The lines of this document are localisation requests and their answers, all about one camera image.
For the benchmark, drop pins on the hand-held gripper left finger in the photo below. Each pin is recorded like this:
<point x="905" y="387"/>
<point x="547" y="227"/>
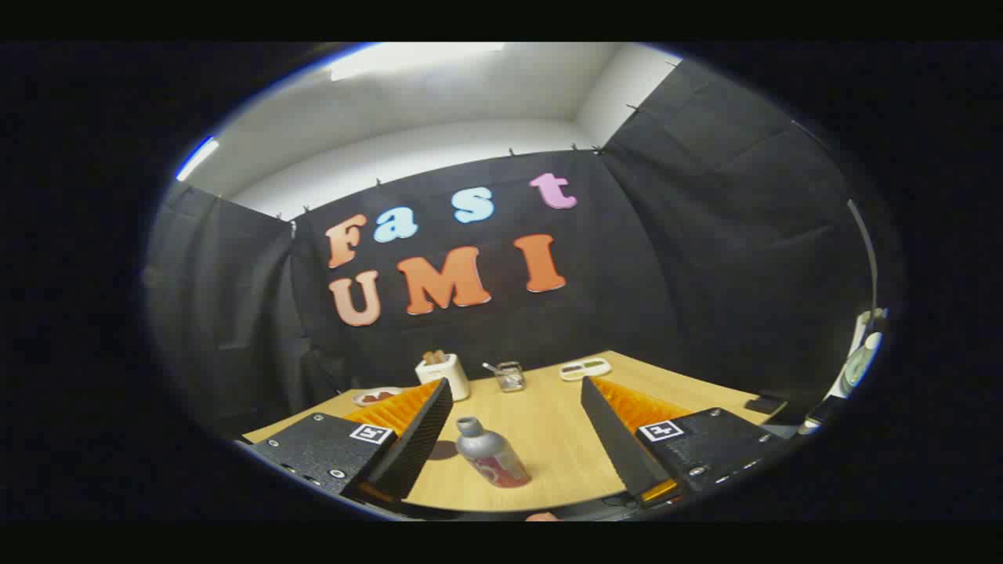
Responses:
<point x="419" y="446"/>

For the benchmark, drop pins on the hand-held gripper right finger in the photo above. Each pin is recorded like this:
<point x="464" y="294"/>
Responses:
<point x="615" y="446"/>

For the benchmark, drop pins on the dark round coaster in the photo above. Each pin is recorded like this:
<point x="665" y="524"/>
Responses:
<point x="445" y="451"/>

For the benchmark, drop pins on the silver juice bottle red label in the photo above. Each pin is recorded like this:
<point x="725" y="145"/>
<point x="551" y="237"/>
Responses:
<point x="490" y="458"/>

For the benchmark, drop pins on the red food pieces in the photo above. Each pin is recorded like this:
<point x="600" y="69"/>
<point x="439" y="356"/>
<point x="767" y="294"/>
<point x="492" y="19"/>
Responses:
<point x="378" y="396"/>

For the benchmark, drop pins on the wooden table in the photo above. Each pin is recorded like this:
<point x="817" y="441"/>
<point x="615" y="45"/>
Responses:
<point x="548" y="431"/>

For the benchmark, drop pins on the white toaster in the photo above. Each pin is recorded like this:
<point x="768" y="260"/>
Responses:
<point x="450" y="380"/>

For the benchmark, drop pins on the small white plate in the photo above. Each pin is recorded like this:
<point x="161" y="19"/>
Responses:
<point x="360" y="399"/>

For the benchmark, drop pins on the white divided dish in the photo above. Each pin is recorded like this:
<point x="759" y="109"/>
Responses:
<point x="585" y="369"/>

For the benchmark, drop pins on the brown toast slices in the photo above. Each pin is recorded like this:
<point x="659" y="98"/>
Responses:
<point x="433" y="357"/>

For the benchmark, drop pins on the small grey utensil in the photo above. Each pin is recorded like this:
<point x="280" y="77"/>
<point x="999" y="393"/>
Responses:
<point x="490" y="368"/>

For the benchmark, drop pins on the white and green device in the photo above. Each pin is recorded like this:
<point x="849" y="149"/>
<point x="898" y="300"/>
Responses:
<point x="858" y="364"/>

